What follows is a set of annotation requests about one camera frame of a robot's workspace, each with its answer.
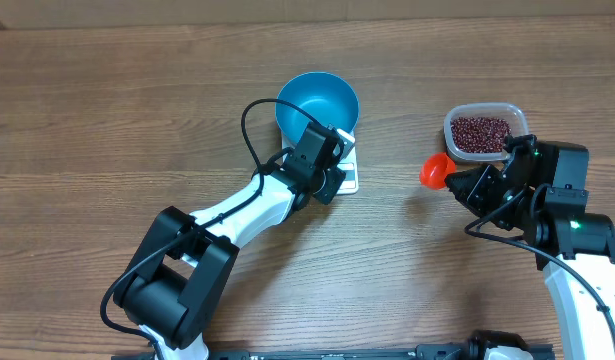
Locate red plastic scoop blue handle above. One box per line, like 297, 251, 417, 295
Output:
419, 153, 457, 190

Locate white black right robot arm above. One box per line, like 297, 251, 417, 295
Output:
444, 135, 615, 359

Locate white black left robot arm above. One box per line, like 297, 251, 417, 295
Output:
105, 123, 355, 359

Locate white digital kitchen scale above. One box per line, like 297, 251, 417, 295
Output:
281, 130, 360, 196

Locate teal plastic bowl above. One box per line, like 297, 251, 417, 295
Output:
275, 72, 360, 145

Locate red beans pile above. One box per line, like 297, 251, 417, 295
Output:
450, 117, 511, 154

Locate clear plastic bean container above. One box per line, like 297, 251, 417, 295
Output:
443, 102, 529, 163

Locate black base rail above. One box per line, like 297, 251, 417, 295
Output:
111, 329, 557, 360

